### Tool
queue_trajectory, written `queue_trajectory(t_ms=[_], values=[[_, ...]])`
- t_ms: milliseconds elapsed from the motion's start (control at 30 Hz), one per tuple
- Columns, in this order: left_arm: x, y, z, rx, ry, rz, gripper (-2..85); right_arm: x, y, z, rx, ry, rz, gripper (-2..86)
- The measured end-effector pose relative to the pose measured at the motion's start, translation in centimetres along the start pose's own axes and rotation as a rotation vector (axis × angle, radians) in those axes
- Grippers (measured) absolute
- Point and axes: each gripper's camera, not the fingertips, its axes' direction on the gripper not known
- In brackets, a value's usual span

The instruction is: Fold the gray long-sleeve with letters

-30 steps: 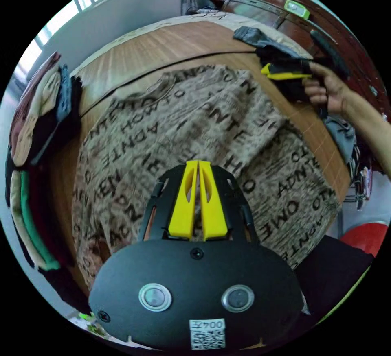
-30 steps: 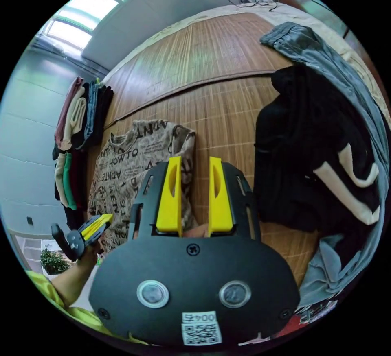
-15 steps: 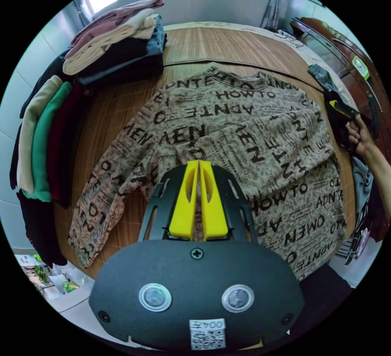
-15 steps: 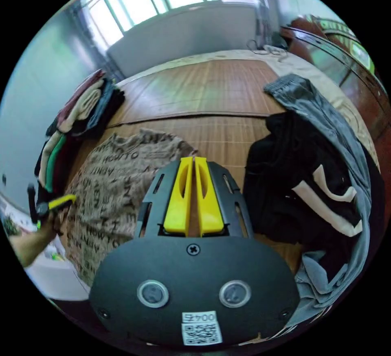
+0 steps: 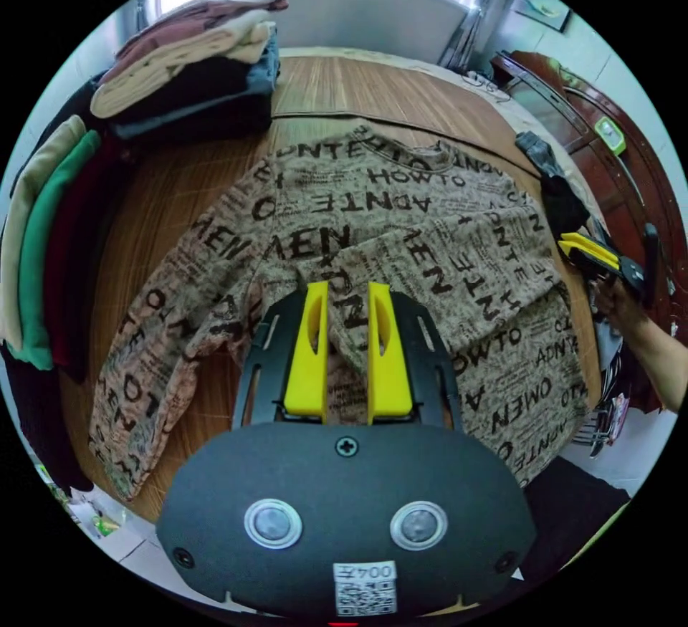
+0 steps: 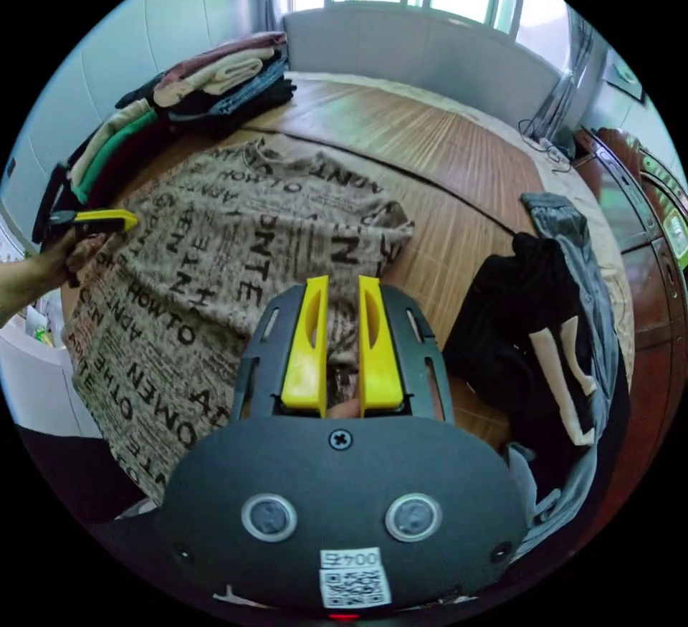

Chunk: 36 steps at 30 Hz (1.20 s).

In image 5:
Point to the gray long-sleeve with letters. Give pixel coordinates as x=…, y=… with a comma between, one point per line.
x=376, y=208

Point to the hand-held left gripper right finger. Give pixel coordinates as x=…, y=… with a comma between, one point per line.
x=388, y=380

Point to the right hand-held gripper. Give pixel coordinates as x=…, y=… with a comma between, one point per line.
x=631, y=272

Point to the pile of clothes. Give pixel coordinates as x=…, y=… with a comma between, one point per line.
x=188, y=84
x=59, y=240

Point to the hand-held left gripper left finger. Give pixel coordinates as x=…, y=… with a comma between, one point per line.
x=306, y=369

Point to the framed wall picture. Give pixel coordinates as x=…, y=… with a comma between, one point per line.
x=540, y=9

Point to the gray curtain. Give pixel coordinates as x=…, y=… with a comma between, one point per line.
x=473, y=19

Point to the dark gray garment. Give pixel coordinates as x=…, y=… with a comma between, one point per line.
x=559, y=191

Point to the person's right forearm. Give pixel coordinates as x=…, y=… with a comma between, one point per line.
x=653, y=358

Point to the green clock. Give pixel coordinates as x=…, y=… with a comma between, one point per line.
x=610, y=135

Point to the person's body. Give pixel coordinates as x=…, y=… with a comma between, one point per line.
x=570, y=519

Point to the person's right hand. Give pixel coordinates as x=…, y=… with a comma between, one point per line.
x=618, y=302

